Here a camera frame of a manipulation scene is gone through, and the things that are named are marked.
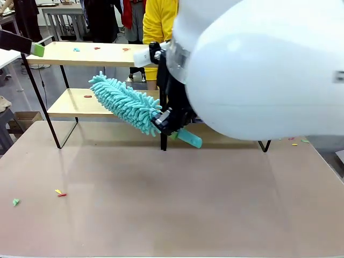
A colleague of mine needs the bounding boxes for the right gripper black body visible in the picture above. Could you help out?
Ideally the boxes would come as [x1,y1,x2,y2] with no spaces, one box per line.
[156,58,198,127]

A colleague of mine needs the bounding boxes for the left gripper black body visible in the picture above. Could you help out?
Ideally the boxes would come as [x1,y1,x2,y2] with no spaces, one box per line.
[0,29,33,54]

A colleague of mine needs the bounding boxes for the teal fluffy duster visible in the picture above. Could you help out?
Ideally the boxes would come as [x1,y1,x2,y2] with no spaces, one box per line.
[88,70,203,149]

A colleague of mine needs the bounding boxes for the white side table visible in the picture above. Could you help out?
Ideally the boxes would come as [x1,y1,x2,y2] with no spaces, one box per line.
[0,49,25,92]

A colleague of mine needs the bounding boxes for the person in dark clothes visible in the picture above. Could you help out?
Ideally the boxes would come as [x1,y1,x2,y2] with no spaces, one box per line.
[12,0,43,43]

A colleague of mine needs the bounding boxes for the white table grey legs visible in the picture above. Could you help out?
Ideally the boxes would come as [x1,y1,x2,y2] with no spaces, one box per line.
[41,2,90,41]

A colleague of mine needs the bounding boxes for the beige cloth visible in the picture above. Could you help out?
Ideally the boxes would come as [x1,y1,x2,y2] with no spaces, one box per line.
[0,95,13,114]

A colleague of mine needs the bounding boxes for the cardboard box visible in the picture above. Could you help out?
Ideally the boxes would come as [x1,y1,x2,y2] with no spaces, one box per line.
[9,111,44,133]

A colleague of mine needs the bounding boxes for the person in black top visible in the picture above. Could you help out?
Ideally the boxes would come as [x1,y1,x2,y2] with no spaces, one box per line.
[83,0,121,44]

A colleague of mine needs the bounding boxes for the person in yellow hoodie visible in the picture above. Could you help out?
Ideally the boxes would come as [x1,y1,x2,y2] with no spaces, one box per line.
[142,0,180,91]

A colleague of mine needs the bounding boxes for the person with red jacket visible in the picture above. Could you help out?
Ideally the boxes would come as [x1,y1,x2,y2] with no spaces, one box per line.
[120,0,147,83]

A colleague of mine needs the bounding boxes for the two-tier wooden shelf black frame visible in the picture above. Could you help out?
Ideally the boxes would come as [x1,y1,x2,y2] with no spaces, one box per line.
[20,36,272,153]

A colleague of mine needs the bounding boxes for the black hanging cable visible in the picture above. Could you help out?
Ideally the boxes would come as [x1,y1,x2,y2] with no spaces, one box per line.
[39,63,46,95]

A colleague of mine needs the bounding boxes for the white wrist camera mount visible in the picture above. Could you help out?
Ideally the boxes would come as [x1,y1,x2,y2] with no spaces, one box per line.
[133,41,173,68]

